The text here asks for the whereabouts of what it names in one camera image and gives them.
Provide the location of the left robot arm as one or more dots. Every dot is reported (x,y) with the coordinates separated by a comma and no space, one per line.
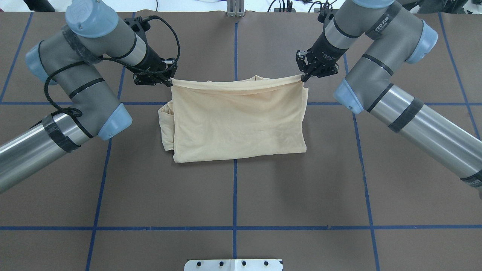
(85,106)

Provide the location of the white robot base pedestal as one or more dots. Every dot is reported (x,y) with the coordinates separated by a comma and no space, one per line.
(234,265)

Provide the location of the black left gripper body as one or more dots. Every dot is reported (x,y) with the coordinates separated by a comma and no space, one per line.
(151,60)

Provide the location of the cream long-sleeve printed shirt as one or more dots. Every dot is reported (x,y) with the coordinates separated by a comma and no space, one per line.
(215,121)

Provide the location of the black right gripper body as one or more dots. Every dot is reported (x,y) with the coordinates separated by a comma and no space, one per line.
(322,50)

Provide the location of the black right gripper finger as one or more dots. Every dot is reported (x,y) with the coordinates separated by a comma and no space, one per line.
(305,77)

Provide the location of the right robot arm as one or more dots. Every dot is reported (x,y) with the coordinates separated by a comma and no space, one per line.
(398,38)

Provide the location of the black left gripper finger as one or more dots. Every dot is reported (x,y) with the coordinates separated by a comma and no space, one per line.
(167,81)

